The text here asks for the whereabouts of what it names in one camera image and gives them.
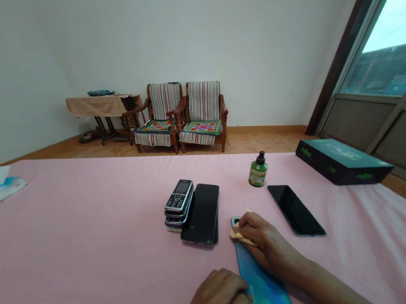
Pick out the person's right hand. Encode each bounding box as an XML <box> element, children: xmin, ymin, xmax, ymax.
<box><xmin>234</xmin><ymin>205</ymin><xmax>305</xmax><ymax>281</ymax></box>

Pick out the person's left hand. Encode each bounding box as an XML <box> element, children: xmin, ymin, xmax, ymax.
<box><xmin>173</xmin><ymin>264</ymin><xmax>256</xmax><ymax>304</ymax></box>

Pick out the yellow cleaning cloth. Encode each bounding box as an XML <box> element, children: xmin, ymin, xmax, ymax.
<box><xmin>226</xmin><ymin>206</ymin><xmax>262</xmax><ymax>252</ymax></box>

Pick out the blue smartphone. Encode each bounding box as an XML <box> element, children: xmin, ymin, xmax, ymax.
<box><xmin>230</xmin><ymin>210</ymin><xmax>296</xmax><ymax>304</ymax></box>

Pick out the large black smartphone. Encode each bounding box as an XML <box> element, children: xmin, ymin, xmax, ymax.
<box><xmin>173</xmin><ymin>181</ymin><xmax>227</xmax><ymax>250</ymax></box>

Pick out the black smartphone with teal edge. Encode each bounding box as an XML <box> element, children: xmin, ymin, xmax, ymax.
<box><xmin>266</xmin><ymin>178</ymin><xmax>327</xmax><ymax>243</ymax></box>

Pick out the green spray bottle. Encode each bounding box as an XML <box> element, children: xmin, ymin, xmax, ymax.
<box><xmin>245</xmin><ymin>150</ymin><xmax>271</xmax><ymax>189</ymax></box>

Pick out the silver phone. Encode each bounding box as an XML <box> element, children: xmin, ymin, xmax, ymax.
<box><xmin>162</xmin><ymin>192</ymin><xmax>198</xmax><ymax>221</ymax></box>

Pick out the purple phone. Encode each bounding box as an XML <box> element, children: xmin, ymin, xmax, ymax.
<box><xmin>162</xmin><ymin>202</ymin><xmax>198</xmax><ymax>229</ymax></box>

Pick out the black keypad phone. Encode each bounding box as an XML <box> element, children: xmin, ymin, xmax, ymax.
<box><xmin>161</xmin><ymin>177</ymin><xmax>198</xmax><ymax>215</ymax></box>

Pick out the black cardboard box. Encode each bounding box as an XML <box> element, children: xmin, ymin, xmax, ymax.
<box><xmin>293</xmin><ymin>128</ymin><xmax>398</xmax><ymax>195</ymax></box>

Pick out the wooden armchair with striped cushion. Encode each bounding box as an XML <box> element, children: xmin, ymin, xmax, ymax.
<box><xmin>118</xmin><ymin>80</ymin><xmax>191</xmax><ymax>161</ymax></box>
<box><xmin>162</xmin><ymin>77</ymin><xmax>234</xmax><ymax>160</ymax></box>

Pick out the pink table sheet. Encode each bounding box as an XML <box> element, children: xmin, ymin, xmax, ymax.
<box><xmin>0</xmin><ymin>109</ymin><xmax>406</xmax><ymax>304</ymax></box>

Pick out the pair of shoes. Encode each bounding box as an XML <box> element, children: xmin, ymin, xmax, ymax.
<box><xmin>77</xmin><ymin>127</ymin><xmax>102</xmax><ymax>145</ymax></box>

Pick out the sewing machine table with cloth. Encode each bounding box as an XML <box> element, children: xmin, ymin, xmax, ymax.
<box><xmin>65</xmin><ymin>84</ymin><xmax>148</xmax><ymax>151</ymax></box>

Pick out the glass door with brown frame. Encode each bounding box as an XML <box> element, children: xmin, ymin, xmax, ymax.
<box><xmin>287</xmin><ymin>0</ymin><xmax>406</xmax><ymax>222</ymax></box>

